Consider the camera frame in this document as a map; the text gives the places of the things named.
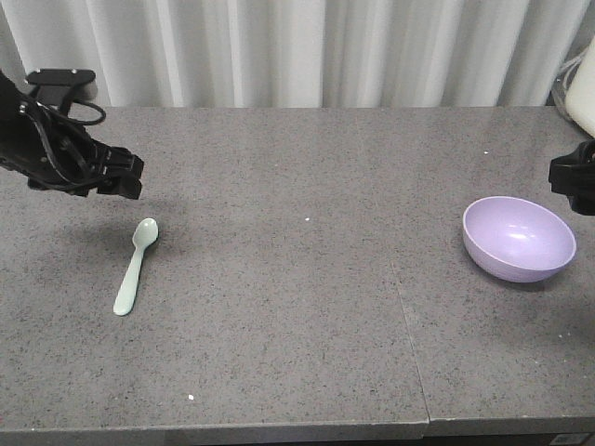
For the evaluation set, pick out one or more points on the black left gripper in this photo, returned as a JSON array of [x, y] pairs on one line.
[[55, 152]]

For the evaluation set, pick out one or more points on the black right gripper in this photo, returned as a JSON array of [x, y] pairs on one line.
[[572, 175]]

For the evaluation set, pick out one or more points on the mint green plastic spoon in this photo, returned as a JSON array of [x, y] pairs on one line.
[[145, 234]]

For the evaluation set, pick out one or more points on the purple plastic bowl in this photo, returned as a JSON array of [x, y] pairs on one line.
[[516, 240]]

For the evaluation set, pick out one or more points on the white appliance at right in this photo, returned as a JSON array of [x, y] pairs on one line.
[[579, 100]]

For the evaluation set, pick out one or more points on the white pleated curtain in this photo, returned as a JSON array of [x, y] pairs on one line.
[[306, 54]]

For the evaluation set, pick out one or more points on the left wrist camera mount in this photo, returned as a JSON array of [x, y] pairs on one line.
[[62, 87]]

